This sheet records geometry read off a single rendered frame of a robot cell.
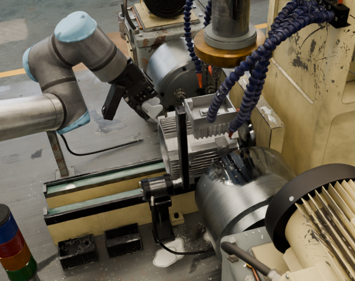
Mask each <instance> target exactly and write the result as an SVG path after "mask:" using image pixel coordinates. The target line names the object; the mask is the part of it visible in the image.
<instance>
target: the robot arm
mask: <svg viewBox="0 0 355 281"><path fill-rule="evenodd" d="M22 62H23V67H24V70H25V72H26V73H27V75H28V76H29V77H30V78H31V79H32V80H33V81H35V82H37V83H39V85H40V88H41V91H42V93H43V94H42V95H36V96H28V97H23V98H14V99H6V100H0V142H2V141H7V140H10V139H15V138H19V137H24V136H27V135H31V134H36V133H41V132H45V131H48V130H56V132H57V133H58V134H59V135H61V134H64V133H67V132H69V131H71V130H74V129H76V128H79V127H82V126H83V125H85V124H87V123H89V122H90V115H89V110H88V108H87V107H86V104H85V101H84V98H83V96H82V93H81V91H80V88H79V85H78V83H77V80H76V76H75V74H74V71H73V69H72V67H73V66H75V65H78V64H79V63H81V62H82V63H83V64H84V65H85V66H86V67H87V68H88V69H89V70H90V71H91V72H92V73H93V74H94V75H95V76H96V77H97V78H98V79H99V80H100V81H101V82H104V83H106V82H107V83H108V84H111V87H110V90H109V92H108V95H107V97H106V100H105V103H104V105H103V107H102V110H101V113H102V115H103V118H104V119H105V120H113V118H114V116H115V113H116V110H117V108H118V106H119V103H120V101H121V98H122V97H123V99H124V101H125V102H126V103H127V104H128V105H129V106H130V107H131V108H132V109H134V111H135V112H136V113H137V114H138V115H139V116H140V117H142V118H143V119H145V120H147V121H149V122H152V123H158V121H157V119H156V116H157V115H158V114H159V113H160V112H161V111H162V110H163V106H162V105H159V103H160V99H159V98H154V97H155V96H156V95H158V93H157V92H156V91H155V90H154V84H153V83H152V82H153V80H152V79H151V78H150V77H149V76H148V75H147V73H146V72H145V71H144V70H143V69H139V68H138V67H137V65H136V64H135V63H134V61H133V59H132V58H131V57H130V56H129V57H128V58H127V57H126V56H125V55H124V54H123V53H122V52H121V51H120V49H119V48H118V47H117V46H116V45H115V44H114V43H113V41H112V40H111V39H110V38H109V37H108V36H107V35H106V34H105V32H104V31H103V30H102V29H101V28H100V27H99V26H98V25H97V23H96V21H95V20H94V19H92V18H91V17H90V16H89V15H88V14H87V13H86V12H83V11H77V12H74V13H71V14H69V15H68V16H67V17H66V18H64V19H63V20H61V21H60V22H59V24H58V25H57V26H56V28H55V33H54V34H52V35H50V36H49V37H47V38H45V39H43V40H42V41H40V42H37V43H35V44H33V45H32V46H31V47H30V48H29V49H27V50H26V51H25V53H24V55H23V60H22ZM152 92H154V93H152Z"/></svg>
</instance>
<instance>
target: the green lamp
mask: <svg viewBox="0 0 355 281"><path fill-rule="evenodd" d="M5 271H6V273H7V275H8V276H9V278H10V279H11V280H12V281H25V280H27V279H28V278H30V277H31V276H32V275H33V274H34V272H35V271H36V262H35V260H34V258H33V256H32V254H31V258H30V260H29V262H28V263H27V264H26V265H25V266H24V267H22V268H21V269H19V270H14V271H9V270H6V269H5Z"/></svg>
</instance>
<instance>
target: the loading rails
mask: <svg viewBox="0 0 355 281"><path fill-rule="evenodd" d="M166 173H167V172H166V168H165V166H164V162H163V157H159V158H154V159H149V160H146V161H141V162H136V163H131V164H126V165H123V166H118V167H113V168H108V169H104V170H100V171H95V172H90V173H86V174H82V175H77V176H72V177H68V178H63V179H59V180H54V181H50V182H45V183H43V194H44V196H45V199H46V201H47V204H48V206H49V208H50V209H47V207H44V208H43V215H44V217H43V219H44V221H45V223H46V226H47V228H48V230H49V232H50V235H51V237H52V240H53V242H54V244H55V246H57V245H58V242H59V241H64V240H68V239H72V238H78V237H81V236H84V235H89V234H93V236H98V235H102V234H104V231H105V230H109V229H113V228H117V227H121V226H125V225H130V224H134V223H138V226H139V225H143V224H147V223H150V222H152V212H151V210H150V208H149V204H148V201H147V202H146V201H145V200H143V199H142V198H143V197H144V196H143V193H142V192H141V191H140V190H141V189H142V187H141V185H140V184H139V182H140V180H141V179H144V178H147V179H149V178H153V177H158V176H162V175H163V174H166ZM200 178H201V177H196V178H194V183H192V184H190V189H187V190H183V188H182V186H178V187H175V188H174V190H175V194H174V195H173V196H170V197H171V200H172V206H171V207H169V218H170V221H171V224H172V226H174V225H178V224H182V223H184V217H183V215H184V214H188V213H192V212H196V211H199V210H198V207H197V205H196V202H195V198H194V193H195V189H196V186H197V183H198V181H199V179H200Z"/></svg>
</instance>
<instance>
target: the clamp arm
mask: <svg viewBox="0 0 355 281"><path fill-rule="evenodd" d="M175 112H176V127H177V142H178V157H179V172H180V177H179V178H178V180H181V181H179V183H181V184H180V185H179V186H182V188H183V190H187V189H190V182H189V168H191V164H190V162H189V160H188V139H187V120H189V118H188V114H187V112H186V111H185V109H184V107H183V106H177V107H175Z"/></svg>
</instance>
